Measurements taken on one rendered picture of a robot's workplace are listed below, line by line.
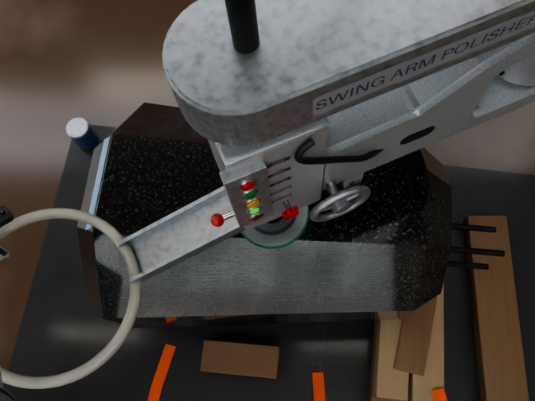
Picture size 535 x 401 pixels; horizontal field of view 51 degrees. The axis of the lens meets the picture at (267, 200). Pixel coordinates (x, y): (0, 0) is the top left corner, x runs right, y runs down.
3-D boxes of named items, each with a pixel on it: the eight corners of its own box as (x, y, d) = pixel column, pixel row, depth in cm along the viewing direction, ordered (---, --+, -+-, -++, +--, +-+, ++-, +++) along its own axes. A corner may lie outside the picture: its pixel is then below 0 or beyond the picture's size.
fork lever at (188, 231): (337, 118, 148) (333, 112, 143) (369, 181, 142) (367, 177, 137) (121, 234, 160) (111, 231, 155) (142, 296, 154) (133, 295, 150)
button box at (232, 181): (268, 204, 124) (260, 153, 97) (273, 215, 124) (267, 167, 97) (236, 218, 124) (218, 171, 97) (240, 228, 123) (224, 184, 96)
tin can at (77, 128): (101, 135, 265) (91, 123, 253) (89, 152, 263) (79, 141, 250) (84, 126, 267) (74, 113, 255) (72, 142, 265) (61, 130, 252)
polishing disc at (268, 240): (228, 187, 168) (228, 186, 167) (297, 169, 168) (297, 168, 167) (245, 255, 161) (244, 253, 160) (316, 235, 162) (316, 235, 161)
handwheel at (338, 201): (350, 171, 137) (357, 146, 123) (369, 207, 134) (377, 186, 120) (294, 195, 136) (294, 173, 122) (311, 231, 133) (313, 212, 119)
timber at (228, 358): (205, 371, 229) (200, 371, 218) (208, 341, 233) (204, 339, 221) (277, 379, 227) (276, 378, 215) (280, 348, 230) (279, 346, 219)
